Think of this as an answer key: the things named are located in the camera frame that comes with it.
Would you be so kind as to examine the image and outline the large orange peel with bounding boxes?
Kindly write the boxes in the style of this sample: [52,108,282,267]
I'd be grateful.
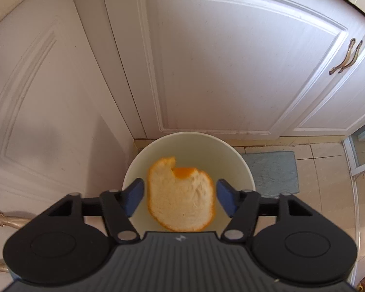
[147,157,216,232]

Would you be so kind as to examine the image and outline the white trash bin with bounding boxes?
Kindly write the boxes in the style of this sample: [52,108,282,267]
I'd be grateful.
[123,132,255,235]

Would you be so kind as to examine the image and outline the blue floor mat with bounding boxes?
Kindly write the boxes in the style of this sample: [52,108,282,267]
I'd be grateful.
[242,151,299,198]

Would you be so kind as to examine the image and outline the white cabinet door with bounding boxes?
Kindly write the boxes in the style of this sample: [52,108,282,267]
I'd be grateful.
[105,0,365,140]

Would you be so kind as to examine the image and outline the cabinet door handles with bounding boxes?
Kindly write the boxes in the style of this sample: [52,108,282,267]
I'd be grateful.
[329,38,363,75]

